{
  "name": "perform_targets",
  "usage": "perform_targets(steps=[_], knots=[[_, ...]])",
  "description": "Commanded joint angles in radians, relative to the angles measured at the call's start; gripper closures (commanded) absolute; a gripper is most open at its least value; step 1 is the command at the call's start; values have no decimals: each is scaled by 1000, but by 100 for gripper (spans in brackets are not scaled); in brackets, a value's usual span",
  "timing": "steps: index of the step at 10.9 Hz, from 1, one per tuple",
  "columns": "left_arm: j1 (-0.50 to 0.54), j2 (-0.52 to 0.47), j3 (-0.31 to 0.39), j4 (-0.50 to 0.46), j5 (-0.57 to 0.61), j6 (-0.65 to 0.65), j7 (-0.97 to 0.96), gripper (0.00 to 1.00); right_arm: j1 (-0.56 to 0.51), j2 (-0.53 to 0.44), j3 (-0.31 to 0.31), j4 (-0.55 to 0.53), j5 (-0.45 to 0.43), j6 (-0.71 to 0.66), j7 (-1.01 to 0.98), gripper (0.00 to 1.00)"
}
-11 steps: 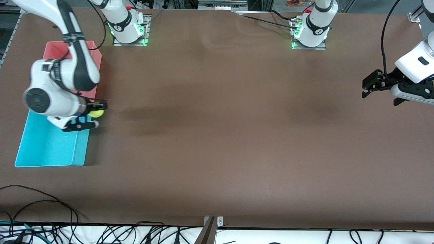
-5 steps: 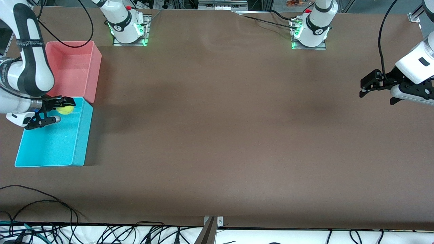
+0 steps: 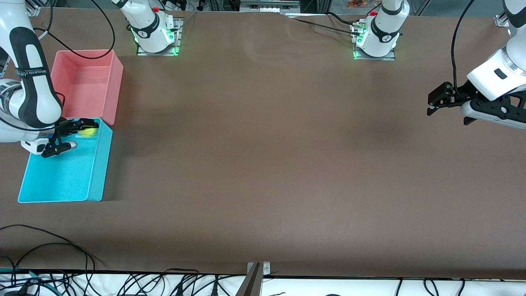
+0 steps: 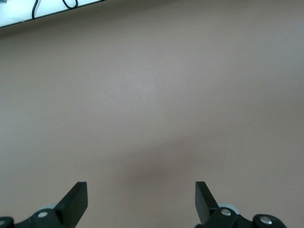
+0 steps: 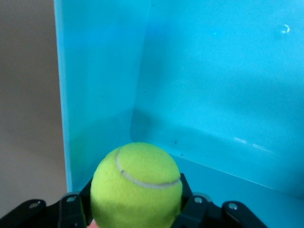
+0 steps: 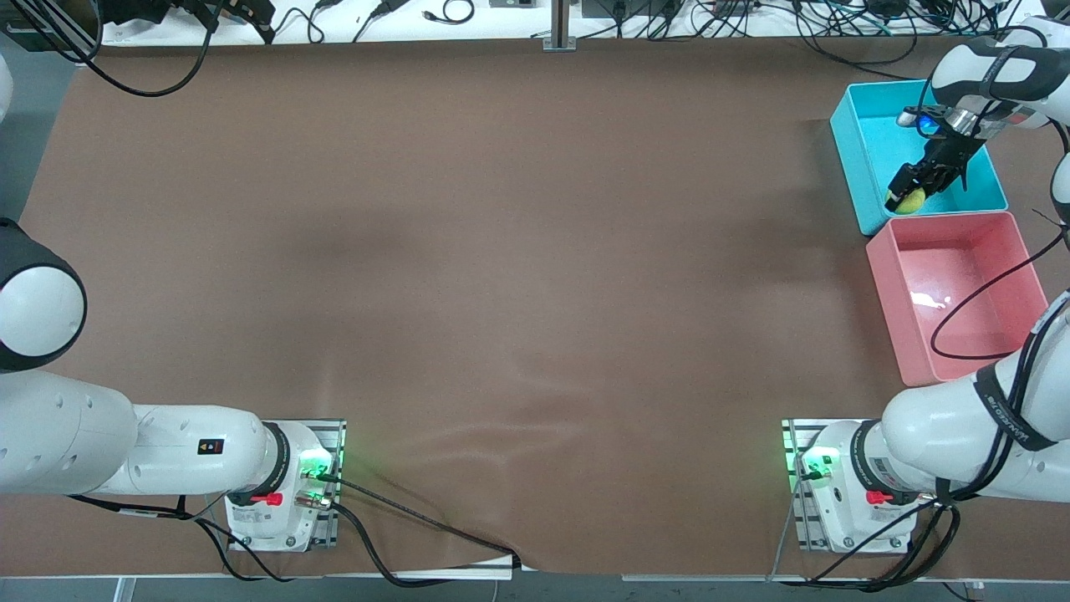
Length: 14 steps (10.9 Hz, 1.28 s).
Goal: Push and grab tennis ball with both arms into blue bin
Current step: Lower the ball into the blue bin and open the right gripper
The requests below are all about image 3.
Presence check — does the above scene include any pink plastic bin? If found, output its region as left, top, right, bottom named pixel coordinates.
left=50, top=49, right=124, bottom=126

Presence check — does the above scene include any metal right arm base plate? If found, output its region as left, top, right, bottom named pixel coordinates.
left=136, top=18, right=184, bottom=56

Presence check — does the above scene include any black cable on table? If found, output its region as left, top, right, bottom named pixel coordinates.
left=288, top=12, right=363, bottom=38

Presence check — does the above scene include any teal floor cable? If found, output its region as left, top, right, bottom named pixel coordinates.
left=0, top=267, right=56, bottom=290

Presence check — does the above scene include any black looped floor cable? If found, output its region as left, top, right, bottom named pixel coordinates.
left=0, top=224, right=97, bottom=296

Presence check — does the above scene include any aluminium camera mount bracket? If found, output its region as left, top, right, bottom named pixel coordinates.
left=236, top=261, right=272, bottom=296

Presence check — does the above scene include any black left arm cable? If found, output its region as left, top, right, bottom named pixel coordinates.
left=451, top=0, right=478, bottom=98

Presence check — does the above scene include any grey metal device box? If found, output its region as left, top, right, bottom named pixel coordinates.
left=240, top=0, right=301, bottom=13

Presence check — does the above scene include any black thick hanging cable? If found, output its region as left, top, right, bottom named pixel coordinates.
left=41, top=0, right=54, bottom=34

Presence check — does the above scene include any blue plastic bin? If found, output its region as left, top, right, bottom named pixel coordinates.
left=18, top=118, right=113, bottom=204

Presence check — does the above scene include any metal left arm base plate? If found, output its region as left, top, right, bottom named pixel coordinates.
left=353, top=21, right=397, bottom=61

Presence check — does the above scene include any black right arm looping cable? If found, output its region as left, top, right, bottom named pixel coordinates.
left=33, top=0, right=116, bottom=60

